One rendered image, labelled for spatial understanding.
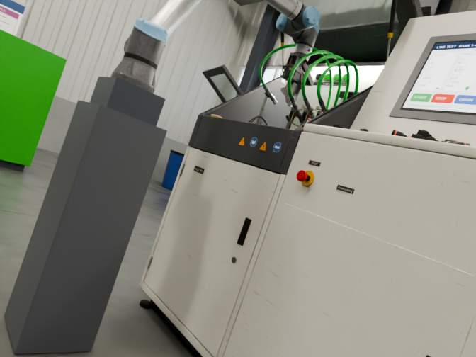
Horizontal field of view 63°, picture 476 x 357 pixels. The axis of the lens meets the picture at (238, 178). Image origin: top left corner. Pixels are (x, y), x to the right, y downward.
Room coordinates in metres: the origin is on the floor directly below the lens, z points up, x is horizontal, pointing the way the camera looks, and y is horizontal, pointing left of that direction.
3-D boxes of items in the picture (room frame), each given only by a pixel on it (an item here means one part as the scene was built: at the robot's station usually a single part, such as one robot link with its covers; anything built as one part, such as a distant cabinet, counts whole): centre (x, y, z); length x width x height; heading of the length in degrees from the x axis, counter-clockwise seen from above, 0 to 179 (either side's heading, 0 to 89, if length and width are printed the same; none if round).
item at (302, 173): (1.23, -0.20, 0.80); 0.05 x 0.04 x 0.05; 38
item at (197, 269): (1.60, 0.06, 0.44); 0.65 x 0.02 x 0.68; 38
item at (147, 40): (1.34, 0.45, 1.07); 0.13 x 0.12 x 0.14; 24
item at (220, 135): (1.61, 0.05, 0.87); 0.62 x 0.04 x 0.16; 38
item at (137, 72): (1.33, 0.45, 0.95); 0.15 x 0.15 x 0.10
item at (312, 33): (1.71, -0.08, 1.42); 0.09 x 0.08 x 0.11; 114
